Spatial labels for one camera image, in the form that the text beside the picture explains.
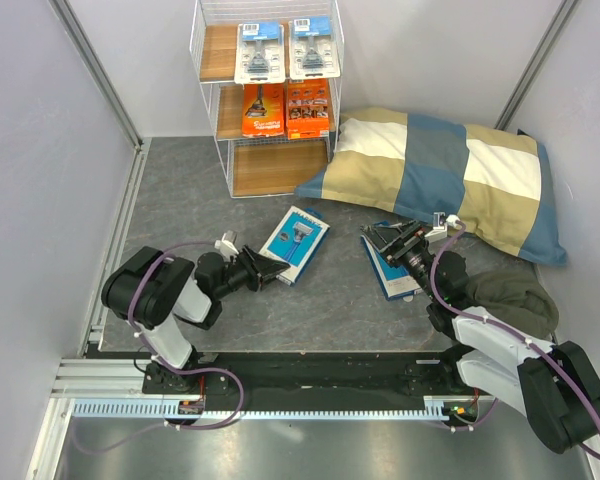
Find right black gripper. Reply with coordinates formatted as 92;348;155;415
358;219;440;301

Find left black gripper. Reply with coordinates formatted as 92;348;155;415
214;243;289;299

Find blue razor box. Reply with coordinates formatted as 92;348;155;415
360;234;422;302
259;206;330;286

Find orange razor box back-side up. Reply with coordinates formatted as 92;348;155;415
285;79;330;140

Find orange Gillette Fusion box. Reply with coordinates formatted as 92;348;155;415
241;84;285;138

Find clear blister razor pack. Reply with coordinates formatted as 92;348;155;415
289;16;340;81
234;22;286;85

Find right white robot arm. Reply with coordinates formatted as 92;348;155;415
361;215;600;460

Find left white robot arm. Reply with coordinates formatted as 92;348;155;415
100;240;290;393

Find middle wooden shelf board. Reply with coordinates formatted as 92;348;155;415
216;81;336;140

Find top wooden shelf board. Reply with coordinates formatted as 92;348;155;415
190;20;291;84

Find blue beige checkered pillow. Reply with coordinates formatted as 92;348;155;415
295;107;567;267

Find olive green cloth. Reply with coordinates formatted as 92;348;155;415
466;270;559;339

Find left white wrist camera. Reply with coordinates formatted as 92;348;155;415
214;230;239;261

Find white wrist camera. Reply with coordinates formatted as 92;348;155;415
425;212;460;242
214;230;239;261

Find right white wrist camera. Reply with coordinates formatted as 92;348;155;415
425;212;460;242

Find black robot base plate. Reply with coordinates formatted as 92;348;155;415
142;352;487;410

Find grey slotted cable duct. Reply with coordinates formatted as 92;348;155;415
73;397;452;421

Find white wire shelf unit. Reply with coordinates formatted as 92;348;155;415
189;1;344;198

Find left aluminium frame post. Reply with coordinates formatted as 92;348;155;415
49;0;143;151

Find aluminium frame post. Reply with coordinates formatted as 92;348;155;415
495;0;581;130
49;0;143;151

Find right aluminium frame post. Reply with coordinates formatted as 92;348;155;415
495;0;581;130

